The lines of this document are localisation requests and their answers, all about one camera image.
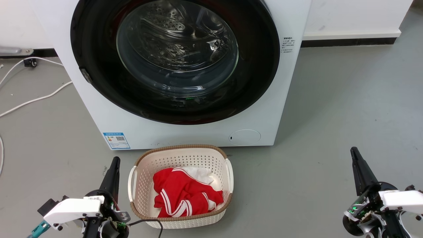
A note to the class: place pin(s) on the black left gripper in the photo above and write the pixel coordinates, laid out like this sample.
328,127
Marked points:
110,218

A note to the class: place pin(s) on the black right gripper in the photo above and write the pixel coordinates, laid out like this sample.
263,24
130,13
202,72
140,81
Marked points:
370,215

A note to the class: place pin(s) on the black round glass washer door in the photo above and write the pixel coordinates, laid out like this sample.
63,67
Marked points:
257,82

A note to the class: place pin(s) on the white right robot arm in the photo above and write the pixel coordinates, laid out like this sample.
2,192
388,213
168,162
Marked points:
404,200

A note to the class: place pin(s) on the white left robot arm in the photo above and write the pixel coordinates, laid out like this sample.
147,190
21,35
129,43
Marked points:
72,209

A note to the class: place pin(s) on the white front-load washing machine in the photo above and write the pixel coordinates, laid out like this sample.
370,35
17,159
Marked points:
198,135

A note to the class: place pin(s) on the silver metal door hinge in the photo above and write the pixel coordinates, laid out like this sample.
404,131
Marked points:
86,75

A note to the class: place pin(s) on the blue energy label sticker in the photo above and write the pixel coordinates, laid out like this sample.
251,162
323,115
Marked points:
116,140

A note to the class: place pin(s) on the red garment with white stripes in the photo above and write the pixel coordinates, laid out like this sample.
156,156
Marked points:
180,191

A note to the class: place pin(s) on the cream perforated laundry basket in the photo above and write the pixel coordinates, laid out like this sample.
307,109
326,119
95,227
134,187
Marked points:
178,158

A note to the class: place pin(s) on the round white filter cover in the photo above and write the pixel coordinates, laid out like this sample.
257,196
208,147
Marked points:
245,137

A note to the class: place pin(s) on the small black caster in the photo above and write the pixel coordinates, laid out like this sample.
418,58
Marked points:
30,62

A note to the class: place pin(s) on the small printed text sticker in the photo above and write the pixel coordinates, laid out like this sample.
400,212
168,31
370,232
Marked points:
287,45

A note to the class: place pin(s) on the grey metal bar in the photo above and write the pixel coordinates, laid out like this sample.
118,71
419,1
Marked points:
15,51

